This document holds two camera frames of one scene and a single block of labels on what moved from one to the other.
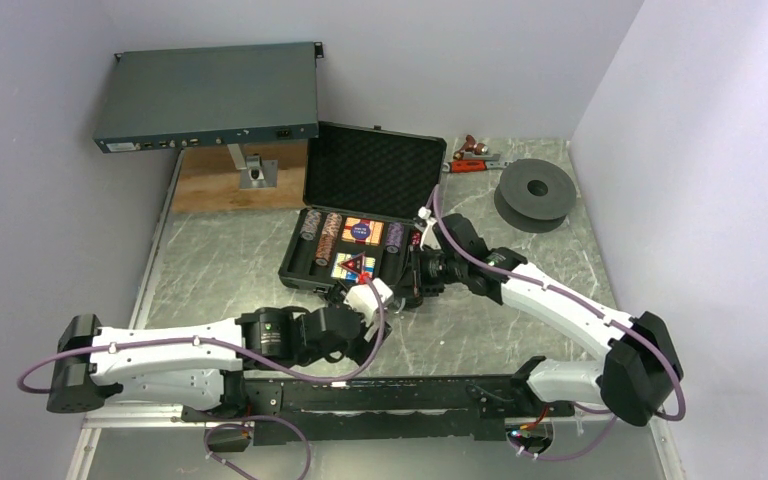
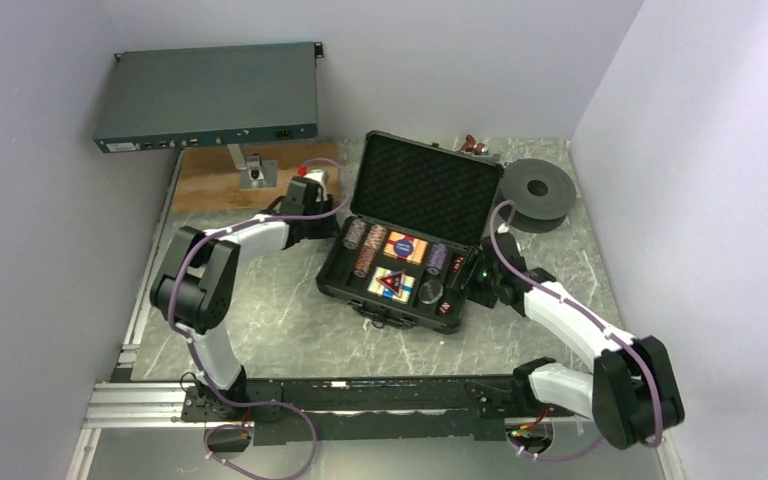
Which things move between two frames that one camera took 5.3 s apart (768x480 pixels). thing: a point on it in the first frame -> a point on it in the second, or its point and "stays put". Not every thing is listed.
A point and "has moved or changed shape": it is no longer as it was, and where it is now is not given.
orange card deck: (363, 231) -> (405, 248)
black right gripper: (421, 286) -> (476, 294)
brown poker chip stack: (328, 237) -> (368, 253)
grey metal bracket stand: (254, 173) stays put
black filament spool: (534, 195) stays put
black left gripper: (360, 349) -> (331, 229)
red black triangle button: (354, 263) -> (395, 280)
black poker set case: (365, 187) has moved or changed shape
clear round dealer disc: (400, 305) has moved or changed shape
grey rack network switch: (205, 97) stays put
